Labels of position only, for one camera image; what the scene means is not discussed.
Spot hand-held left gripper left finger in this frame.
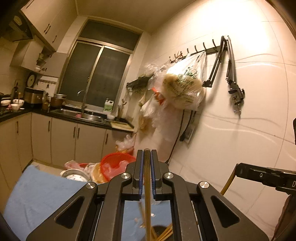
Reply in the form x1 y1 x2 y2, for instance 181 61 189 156
25 149 145 241

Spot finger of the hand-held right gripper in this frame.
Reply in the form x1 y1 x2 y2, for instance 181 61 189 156
235 163 287 186

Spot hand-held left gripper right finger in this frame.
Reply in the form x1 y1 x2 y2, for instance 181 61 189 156
150 149 270 241

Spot single wooden chopstick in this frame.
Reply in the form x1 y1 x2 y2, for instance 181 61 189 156
144 148 152 241
220 173 237 195

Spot dark round cup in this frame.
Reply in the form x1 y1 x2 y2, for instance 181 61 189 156
139 224 173 241

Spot person's right forearm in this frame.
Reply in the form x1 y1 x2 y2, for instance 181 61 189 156
272 195 296 241

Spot red plastic basket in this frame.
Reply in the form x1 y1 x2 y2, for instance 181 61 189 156
100 152 137 182

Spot crumpled white plastic bag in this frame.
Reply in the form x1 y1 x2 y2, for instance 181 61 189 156
116 136 134 154

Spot wooden cutting board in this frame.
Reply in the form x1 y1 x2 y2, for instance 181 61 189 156
110 121 134 131

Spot hanging clear plastic bags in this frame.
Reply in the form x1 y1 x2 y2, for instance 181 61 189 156
139 90 183 142

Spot white round dish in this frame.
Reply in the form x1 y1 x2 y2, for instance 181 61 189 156
60 168 89 182

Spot pink plastic bag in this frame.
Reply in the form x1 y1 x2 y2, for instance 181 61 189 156
64 160 93 172

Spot white detergent bottle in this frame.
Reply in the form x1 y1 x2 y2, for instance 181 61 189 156
103 98 115 114

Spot steel kitchen sink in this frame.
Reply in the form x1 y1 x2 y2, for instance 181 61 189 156
54 109 104 122

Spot beige lower cabinets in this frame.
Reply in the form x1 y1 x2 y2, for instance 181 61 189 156
0 111 133 183

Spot beige cabinets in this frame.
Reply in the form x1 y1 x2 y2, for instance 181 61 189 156
21 0 78 51
0 111 133 183

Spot metal sink faucet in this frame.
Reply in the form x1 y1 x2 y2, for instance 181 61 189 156
77 90 88 114

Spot large plastic bag of noodles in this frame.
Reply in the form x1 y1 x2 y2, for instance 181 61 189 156
159 52 207 112

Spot copper cooking pot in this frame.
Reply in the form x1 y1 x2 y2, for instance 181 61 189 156
50 93 67 108

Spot blue terry towel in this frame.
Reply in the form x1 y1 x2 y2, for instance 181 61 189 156
3 165 171 241

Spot kitchen window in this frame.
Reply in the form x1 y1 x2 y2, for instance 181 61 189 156
57 19 141 109

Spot silver rice cooker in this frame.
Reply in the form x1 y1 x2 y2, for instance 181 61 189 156
24 87 44 107

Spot black kitchen countertop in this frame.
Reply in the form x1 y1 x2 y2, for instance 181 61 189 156
0 108 134 132

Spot white bowls with spoons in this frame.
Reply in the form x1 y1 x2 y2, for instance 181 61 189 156
11 99 25 112

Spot round kitchen scale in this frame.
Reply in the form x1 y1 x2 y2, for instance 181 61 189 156
26 72 37 87

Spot beige upper cabinets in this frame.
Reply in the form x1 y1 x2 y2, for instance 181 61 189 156
21 0 78 51

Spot metal range hood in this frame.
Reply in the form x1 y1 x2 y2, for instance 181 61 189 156
0 11 34 43

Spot black power cable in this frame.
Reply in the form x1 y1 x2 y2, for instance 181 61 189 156
165 110 185 164

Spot wall power outlet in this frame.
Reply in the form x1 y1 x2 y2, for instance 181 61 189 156
180 126 196 144

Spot black wall shelf rack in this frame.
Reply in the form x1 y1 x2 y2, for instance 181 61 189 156
126 74 154 93

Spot black wall hook rail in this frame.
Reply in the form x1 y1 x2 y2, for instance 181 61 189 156
169 38 230 64

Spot open wall cabinet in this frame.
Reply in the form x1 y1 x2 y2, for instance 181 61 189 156
10 42 55 71

